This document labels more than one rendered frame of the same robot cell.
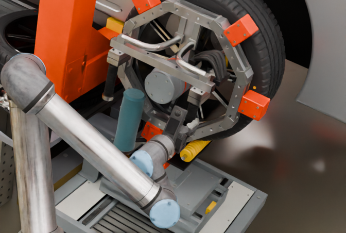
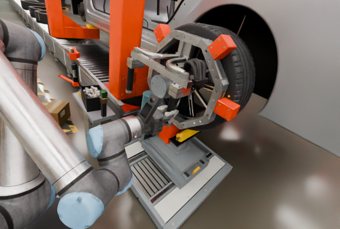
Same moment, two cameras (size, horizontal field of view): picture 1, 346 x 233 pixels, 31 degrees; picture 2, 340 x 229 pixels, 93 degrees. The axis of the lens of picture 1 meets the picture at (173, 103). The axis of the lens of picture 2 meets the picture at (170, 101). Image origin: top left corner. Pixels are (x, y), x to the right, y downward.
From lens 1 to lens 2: 151 cm
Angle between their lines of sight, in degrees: 16
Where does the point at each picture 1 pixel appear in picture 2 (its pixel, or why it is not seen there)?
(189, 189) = (185, 157)
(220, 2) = (209, 30)
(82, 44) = not seen: hidden behind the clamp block
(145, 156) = (97, 132)
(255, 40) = (233, 58)
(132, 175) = (44, 151)
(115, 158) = (28, 126)
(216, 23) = (203, 40)
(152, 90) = (154, 88)
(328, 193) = (268, 171)
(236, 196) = (214, 164)
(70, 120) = not seen: outside the picture
